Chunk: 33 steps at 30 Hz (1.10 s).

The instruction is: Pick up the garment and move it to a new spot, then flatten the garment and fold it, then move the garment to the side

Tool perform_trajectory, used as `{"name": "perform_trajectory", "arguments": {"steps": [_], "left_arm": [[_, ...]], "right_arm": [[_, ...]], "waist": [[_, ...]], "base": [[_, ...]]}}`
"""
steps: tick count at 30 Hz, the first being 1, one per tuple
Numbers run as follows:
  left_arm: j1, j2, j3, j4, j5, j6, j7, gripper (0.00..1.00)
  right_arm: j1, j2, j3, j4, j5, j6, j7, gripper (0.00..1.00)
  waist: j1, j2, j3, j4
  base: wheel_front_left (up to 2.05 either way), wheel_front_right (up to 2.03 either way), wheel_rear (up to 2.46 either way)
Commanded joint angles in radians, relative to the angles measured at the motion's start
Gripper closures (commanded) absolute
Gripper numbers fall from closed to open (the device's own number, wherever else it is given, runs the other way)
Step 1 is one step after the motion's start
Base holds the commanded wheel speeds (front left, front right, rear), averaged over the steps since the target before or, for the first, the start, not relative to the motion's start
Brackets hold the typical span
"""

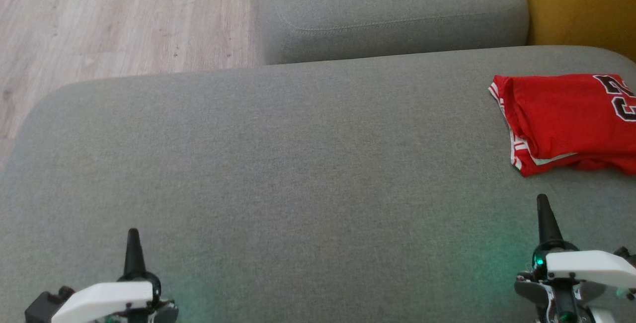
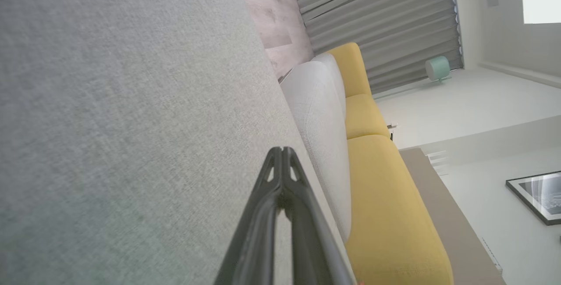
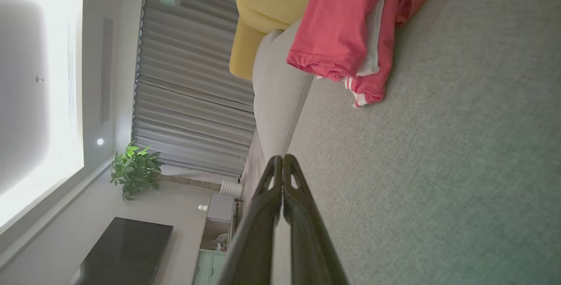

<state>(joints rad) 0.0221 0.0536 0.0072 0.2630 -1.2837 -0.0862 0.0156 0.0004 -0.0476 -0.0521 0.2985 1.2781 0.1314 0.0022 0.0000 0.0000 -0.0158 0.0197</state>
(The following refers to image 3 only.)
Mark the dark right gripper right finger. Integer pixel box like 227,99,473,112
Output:
284,154,350,285

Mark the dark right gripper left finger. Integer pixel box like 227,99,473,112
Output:
217,155,283,285

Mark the red jersey with white sleeves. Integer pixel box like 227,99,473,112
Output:
286,0,397,109

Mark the white and mint cabinet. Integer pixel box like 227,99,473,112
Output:
192,193,237,285

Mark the white ribbed plant pot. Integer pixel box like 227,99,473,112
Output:
220,179,243,198

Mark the black flat television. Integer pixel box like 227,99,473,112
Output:
66,217,174,285

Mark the green potted plant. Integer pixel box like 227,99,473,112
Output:
110,140,222,202

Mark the grey sofa seat cushion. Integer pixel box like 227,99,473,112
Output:
252,20,315,163

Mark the large grey sofa seat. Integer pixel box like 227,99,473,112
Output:
270,0,561,285

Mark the grey pleated curtain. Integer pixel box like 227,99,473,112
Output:
131,0,257,178

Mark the long ceiling air vent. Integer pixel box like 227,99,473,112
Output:
101,17,114,122

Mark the bright ceiling light panel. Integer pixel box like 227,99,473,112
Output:
0,0,85,228

